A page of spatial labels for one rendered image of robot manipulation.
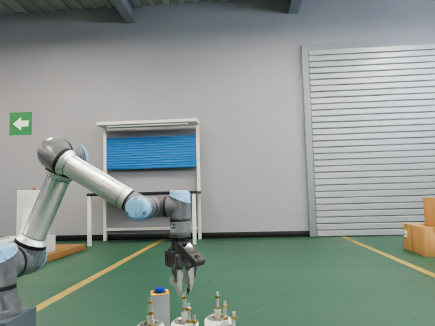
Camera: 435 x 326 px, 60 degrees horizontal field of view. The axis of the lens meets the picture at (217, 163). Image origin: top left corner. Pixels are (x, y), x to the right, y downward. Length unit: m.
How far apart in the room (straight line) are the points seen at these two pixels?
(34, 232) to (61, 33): 6.08
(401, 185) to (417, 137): 0.80
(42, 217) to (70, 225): 5.23
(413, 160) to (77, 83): 5.64
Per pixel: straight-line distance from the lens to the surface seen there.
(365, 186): 6.29
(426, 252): 4.50
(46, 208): 1.54
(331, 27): 6.85
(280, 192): 6.13
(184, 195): 1.33
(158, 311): 1.55
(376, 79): 6.61
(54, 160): 1.36
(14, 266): 1.50
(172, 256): 1.36
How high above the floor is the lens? 0.68
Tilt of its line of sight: 5 degrees up
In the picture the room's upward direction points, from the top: 1 degrees counter-clockwise
